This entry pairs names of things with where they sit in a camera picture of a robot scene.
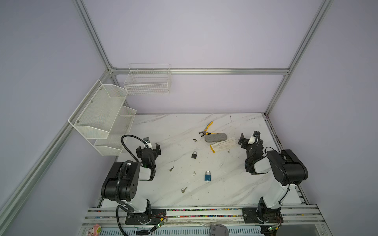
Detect blue padlock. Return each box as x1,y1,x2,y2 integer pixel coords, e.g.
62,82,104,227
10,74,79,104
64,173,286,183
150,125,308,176
204,171,212,182

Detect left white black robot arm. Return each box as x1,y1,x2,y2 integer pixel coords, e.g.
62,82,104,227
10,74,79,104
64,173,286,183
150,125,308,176
101,143,161,214

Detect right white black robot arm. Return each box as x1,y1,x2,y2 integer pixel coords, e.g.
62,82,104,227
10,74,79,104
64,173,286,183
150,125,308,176
238,131,308,224

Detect white yellow-cuffed work glove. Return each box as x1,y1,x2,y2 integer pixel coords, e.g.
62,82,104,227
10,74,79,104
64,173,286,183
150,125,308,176
210,138,238,153

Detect grey oval felt case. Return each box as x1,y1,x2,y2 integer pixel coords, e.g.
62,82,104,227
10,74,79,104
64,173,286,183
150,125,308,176
205,133,227,143

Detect black padlock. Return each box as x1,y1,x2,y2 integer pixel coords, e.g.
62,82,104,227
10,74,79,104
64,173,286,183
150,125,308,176
191,151,197,159

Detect yellow black pliers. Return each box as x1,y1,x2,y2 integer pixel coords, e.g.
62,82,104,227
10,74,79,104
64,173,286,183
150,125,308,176
199,121,213,137

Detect grey object at front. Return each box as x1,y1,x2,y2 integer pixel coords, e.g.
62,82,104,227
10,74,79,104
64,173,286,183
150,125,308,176
210,224,229,236

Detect pink toy object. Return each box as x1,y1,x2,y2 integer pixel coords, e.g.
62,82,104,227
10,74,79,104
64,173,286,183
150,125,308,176
87,224,102,236

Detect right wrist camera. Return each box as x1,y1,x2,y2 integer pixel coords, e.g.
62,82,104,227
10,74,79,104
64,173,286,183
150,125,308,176
248,132,260,145

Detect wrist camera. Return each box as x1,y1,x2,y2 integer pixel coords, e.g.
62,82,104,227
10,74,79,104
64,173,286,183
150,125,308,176
143,137,153,149
248,132,260,145

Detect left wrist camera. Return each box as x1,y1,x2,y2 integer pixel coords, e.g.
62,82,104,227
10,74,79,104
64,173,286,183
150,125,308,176
143,137,153,149

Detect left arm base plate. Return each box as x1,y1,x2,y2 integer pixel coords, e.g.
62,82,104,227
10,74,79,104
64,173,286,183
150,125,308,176
125,209,166,225

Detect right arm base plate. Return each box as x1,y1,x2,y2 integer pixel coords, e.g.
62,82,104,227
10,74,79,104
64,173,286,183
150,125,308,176
242,207,283,224

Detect front aluminium rail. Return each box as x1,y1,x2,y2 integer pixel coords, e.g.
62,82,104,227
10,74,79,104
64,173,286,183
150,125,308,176
78,205,332,236

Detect white wire basket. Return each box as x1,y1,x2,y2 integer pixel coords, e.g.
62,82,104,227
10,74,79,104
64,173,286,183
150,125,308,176
124,64,171,95

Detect aluminium frame structure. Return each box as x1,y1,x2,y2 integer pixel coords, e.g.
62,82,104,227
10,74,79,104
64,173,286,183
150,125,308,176
1,1,333,235

